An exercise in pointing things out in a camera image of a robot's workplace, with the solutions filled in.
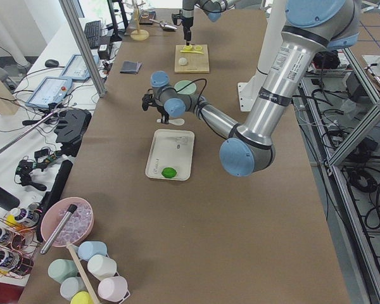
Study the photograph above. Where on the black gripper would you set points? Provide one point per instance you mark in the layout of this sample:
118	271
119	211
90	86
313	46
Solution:
187	24
161	111

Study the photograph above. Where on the white ceramic spoon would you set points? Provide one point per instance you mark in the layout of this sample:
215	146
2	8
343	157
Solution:
177	121

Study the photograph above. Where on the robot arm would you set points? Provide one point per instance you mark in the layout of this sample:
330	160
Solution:
310	27
212	10

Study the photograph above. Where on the mint green bowl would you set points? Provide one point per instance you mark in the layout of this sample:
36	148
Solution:
185	87

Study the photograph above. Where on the pink bowl with ice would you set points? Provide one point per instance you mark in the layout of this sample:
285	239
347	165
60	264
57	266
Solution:
78	226

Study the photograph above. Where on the lemon slice stack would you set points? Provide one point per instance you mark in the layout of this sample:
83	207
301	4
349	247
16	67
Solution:
187	48

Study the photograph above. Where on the yellow plastic knife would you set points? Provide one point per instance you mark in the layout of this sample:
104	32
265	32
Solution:
191	52

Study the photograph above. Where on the metal scoop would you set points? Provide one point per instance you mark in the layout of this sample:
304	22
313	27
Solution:
164	25

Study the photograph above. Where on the bamboo cutting board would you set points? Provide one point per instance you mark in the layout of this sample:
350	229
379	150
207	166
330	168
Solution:
197	63

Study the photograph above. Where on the cream rabbit tray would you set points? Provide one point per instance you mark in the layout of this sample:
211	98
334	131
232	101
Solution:
171	148

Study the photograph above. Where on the wooden mug tree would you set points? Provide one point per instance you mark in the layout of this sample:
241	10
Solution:
137	33

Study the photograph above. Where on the green lime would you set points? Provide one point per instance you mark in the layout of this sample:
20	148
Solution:
169	172

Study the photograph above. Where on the grey folded cloth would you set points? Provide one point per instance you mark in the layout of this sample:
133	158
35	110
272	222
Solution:
131	67

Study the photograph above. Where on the black keyboard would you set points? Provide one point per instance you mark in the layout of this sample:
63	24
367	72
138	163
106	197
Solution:
92	31

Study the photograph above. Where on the far teach pendant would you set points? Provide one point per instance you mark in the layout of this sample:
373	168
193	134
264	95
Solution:
76	69

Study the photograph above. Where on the teach pendant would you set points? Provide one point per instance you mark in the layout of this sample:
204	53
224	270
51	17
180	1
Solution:
50	90
76	69

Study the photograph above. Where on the near teach pendant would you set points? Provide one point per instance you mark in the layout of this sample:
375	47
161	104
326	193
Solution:
50	90

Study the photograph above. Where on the black computer mouse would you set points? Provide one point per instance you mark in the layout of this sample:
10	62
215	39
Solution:
51	63

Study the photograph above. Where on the metal muddler rod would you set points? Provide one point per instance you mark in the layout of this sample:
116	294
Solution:
57	229

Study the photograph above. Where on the blue cup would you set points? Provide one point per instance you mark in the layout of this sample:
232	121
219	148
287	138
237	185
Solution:
88	249

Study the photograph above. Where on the white cup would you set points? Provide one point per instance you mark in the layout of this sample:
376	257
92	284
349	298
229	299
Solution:
102	267

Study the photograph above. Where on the pink cup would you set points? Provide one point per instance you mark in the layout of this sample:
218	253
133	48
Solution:
113	289

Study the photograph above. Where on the green cup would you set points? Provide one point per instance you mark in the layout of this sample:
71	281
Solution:
61	269

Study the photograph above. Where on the grey cup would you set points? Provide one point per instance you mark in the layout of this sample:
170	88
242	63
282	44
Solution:
71	286

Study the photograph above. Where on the yellow cup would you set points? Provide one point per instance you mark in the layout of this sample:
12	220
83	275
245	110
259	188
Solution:
82	297

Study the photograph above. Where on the aluminium frame post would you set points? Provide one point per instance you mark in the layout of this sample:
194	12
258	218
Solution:
72	18

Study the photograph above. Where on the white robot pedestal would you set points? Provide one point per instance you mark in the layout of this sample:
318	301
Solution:
272	40

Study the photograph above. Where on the black plastic bracket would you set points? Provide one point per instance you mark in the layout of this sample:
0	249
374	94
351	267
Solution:
71	127

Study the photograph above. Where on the copper wire bottle rack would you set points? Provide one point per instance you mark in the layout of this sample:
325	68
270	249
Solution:
18	242

